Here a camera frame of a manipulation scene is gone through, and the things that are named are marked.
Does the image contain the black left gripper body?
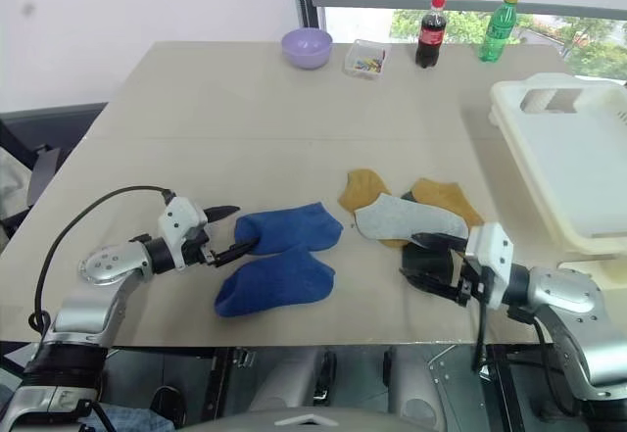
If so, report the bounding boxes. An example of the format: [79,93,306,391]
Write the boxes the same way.
[182,226,219,269]

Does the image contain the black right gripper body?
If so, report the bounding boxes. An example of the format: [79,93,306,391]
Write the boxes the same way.
[449,250,491,309]

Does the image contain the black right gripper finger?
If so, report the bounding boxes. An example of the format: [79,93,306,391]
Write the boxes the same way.
[410,230,470,254]
[398,265,464,305]

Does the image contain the mustard yellow sock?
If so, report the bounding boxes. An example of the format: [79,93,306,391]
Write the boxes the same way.
[379,177,486,250]
[338,168,393,214]

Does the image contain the grey sock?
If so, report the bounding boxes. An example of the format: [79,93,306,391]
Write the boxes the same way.
[353,193,471,243]

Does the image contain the blue sock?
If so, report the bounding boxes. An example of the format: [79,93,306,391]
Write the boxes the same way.
[233,201,345,258]
[213,244,337,318]

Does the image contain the white plastic basket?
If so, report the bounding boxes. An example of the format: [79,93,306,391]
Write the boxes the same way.
[488,72,627,258]

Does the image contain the grey rounded shape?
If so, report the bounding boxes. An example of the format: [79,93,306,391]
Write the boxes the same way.
[246,347,337,412]
[384,346,445,432]

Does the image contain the black shoe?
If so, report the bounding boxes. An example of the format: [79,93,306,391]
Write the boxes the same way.
[148,385,188,427]

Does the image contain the purple plastic bowl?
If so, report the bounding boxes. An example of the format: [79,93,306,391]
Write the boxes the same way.
[280,27,334,72]

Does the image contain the blue jeans leg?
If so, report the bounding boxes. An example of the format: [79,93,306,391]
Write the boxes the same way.
[77,404,175,432]

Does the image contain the grey robot torso top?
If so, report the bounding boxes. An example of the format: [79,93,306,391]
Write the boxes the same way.
[187,405,435,432]

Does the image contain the clear box of coloured clips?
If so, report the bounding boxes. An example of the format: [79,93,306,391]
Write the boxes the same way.
[343,38,393,81]

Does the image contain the white fabric bundle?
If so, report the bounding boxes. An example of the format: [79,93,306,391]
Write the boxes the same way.
[0,146,38,222]

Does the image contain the cola bottle with red cap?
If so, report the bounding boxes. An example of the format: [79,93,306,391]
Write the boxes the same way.
[414,0,449,70]

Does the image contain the green bottle with yellow cap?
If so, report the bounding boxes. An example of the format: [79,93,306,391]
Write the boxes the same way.
[477,0,521,64]

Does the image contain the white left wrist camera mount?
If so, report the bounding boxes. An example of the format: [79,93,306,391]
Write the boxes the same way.
[157,196,211,258]

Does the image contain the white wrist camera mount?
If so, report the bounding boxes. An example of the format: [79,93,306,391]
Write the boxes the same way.
[157,196,211,258]
[463,221,515,312]

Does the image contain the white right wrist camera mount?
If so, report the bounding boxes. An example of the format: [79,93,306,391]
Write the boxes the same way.
[463,221,515,312]

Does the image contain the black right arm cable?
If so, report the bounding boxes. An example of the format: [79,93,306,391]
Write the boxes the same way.
[470,274,494,374]

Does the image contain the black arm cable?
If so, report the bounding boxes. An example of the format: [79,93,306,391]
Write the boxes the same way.
[27,185,176,331]
[470,274,494,374]

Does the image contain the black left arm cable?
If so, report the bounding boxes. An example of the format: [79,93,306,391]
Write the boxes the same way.
[27,185,176,331]

